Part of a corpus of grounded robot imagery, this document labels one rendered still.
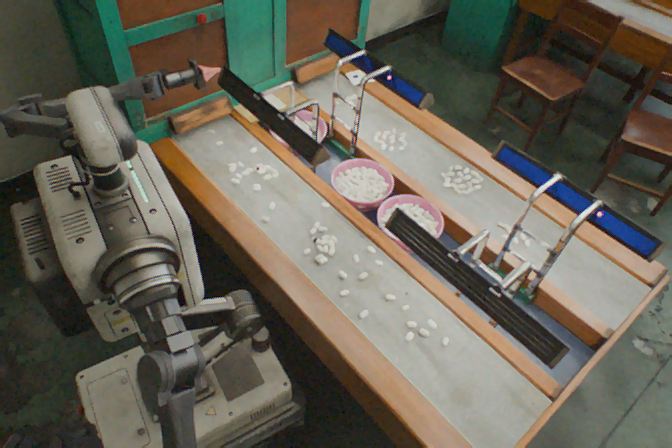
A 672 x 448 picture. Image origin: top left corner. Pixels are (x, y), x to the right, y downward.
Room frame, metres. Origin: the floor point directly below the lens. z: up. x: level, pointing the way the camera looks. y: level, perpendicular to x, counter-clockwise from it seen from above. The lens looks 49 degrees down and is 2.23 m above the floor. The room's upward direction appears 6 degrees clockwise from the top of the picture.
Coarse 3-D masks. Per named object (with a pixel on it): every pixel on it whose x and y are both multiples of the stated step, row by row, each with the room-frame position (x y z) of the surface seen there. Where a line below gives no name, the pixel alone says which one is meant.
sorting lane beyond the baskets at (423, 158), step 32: (320, 96) 2.17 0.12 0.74; (352, 128) 1.94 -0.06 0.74; (384, 128) 1.97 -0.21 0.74; (416, 128) 1.99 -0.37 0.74; (416, 160) 1.75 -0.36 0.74; (448, 160) 1.78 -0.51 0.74; (448, 192) 1.57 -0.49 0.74; (480, 192) 1.59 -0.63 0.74; (480, 224) 1.40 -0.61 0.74; (512, 224) 1.42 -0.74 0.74; (544, 224) 1.44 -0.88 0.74; (544, 256) 1.26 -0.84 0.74; (576, 256) 1.28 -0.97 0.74; (576, 288) 1.13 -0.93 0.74; (608, 288) 1.14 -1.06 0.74; (640, 288) 1.16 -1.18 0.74; (608, 320) 1.00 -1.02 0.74
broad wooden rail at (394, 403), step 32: (160, 160) 1.56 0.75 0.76; (192, 160) 1.58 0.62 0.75; (192, 192) 1.38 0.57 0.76; (224, 192) 1.42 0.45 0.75; (224, 224) 1.23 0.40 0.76; (256, 256) 1.10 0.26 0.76; (288, 288) 0.97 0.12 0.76; (288, 320) 0.94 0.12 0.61; (320, 320) 0.86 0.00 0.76; (320, 352) 0.81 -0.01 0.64; (352, 352) 0.76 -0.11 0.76; (352, 384) 0.70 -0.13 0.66; (384, 384) 0.66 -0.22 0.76; (384, 416) 0.59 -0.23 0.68; (416, 416) 0.57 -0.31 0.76
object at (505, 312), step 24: (408, 216) 1.05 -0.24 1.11; (408, 240) 0.99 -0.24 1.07; (432, 240) 0.97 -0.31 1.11; (432, 264) 0.92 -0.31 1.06; (456, 264) 0.89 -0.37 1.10; (456, 288) 0.85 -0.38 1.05; (480, 288) 0.83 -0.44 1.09; (504, 312) 0.76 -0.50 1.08; (528, 312) 0.75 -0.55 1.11; (528, 336) 0.70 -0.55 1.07; (552, 336) 0.68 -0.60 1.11; (552, 360) 0.64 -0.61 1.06
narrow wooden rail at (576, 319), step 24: (360, 144) 1.80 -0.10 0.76; (408, 192) 1.55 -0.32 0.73; (456, 216) 1.41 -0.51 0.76; (456, 240) 1.35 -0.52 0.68; (504, 264) 1.20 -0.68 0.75; (552, 288) 1.09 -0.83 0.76; (552, 312) 1.04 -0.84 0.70; (576, 312) 1.00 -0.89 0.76; (576, 336) 0.96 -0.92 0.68; (600, 336) 0.92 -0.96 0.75
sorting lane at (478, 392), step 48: (192, 144) 1.70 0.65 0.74; (240, 144) 1.74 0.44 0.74; (240, 192) 1.43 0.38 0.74; (288, 192) 1.46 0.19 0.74; (288, 240) 1.21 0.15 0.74; (336, 288) 1.01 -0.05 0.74; (384, 288) 1.03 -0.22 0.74; (384, 336) 0.84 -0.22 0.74; (432, 336) 0.86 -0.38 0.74; (432, 384) 0.69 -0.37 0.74; (480, 384) 0.71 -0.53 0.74; (528, 384) 0.72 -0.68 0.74; (480, 432) 0.56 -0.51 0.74
